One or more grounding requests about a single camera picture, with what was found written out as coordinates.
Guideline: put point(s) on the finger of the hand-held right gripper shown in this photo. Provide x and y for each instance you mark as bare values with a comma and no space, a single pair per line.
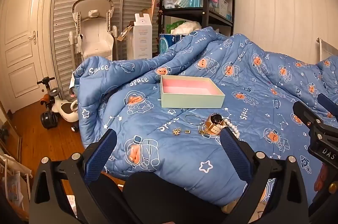
303,113
328,106

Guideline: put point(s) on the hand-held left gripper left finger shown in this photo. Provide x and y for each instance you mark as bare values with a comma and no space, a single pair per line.
101,152

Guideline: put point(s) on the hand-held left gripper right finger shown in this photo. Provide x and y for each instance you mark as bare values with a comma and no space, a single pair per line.
235,155

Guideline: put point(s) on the gold wristwatch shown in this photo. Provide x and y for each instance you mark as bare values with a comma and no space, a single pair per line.
215,129

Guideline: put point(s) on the gold clip earring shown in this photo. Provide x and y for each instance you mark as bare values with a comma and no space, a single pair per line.
202,130

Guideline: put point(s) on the large thin hoop earring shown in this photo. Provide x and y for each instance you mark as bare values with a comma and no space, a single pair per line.
197,116

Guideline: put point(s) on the gold star brooch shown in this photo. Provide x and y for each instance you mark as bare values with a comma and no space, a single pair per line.
176,131

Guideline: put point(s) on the green box with pink inside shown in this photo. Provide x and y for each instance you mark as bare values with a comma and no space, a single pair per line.
190,101

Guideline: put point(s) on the blue astronaut bear printed blanket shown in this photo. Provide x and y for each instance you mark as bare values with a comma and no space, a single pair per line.
184,152

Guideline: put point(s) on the white ride-on toy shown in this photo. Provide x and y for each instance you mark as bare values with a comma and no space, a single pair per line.
62,107

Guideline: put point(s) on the tall white cardboard box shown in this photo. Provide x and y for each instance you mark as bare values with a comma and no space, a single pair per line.
142,41

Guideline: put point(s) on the white baby high chair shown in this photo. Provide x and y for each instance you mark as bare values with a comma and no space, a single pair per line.
93,33

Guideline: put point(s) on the white boxes on shelf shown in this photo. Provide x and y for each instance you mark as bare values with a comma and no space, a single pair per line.
223,8

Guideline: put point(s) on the white panelled door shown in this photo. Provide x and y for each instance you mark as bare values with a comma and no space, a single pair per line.
23,41

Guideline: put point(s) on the white plastic bag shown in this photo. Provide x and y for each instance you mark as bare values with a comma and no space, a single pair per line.
187,27

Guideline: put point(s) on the black metal shelf unit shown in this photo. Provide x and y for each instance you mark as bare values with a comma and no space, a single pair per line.
204,16

